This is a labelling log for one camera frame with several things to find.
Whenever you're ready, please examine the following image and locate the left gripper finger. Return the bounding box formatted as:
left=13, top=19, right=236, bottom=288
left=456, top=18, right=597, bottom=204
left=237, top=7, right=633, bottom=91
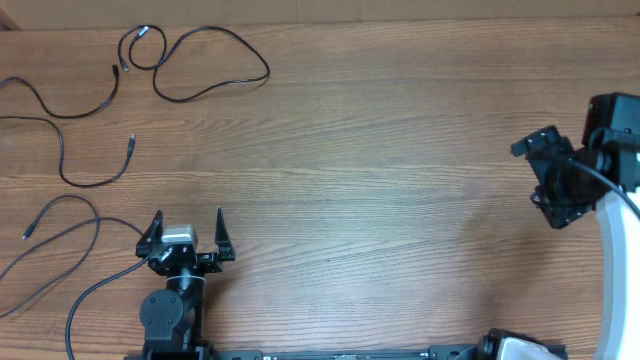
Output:
left=135, top=210, right=163, bottom=258
left=214, top=208, right=236, bottom=262

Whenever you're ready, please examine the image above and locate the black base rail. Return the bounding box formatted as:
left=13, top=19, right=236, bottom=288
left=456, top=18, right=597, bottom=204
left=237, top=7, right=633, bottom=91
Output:
left=124, top=343, right=569, bottom=360

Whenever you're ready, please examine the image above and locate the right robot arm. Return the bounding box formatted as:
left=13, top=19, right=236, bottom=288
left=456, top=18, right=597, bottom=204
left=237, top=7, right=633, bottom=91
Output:
left=511, top=92, right=639, bottom=359

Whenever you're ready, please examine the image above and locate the black usb cable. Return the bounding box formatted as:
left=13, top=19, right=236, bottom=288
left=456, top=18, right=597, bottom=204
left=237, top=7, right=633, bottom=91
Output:
left=117, top=23, right=271, bottom=104
left=0, top=63, right=137, bottom=189
left=0, top=194, right=149, bottom=320

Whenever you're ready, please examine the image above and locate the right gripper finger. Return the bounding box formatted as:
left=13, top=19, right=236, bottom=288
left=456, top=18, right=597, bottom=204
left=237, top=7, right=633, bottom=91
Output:
left=537, top=203, right=592, bottom=229
left=510, top=125, right=562, bottom=158

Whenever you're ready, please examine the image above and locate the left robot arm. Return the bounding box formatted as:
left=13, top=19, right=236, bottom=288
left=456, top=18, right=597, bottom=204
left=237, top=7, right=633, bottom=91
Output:
left=135, top=209, right=236, bottom=359

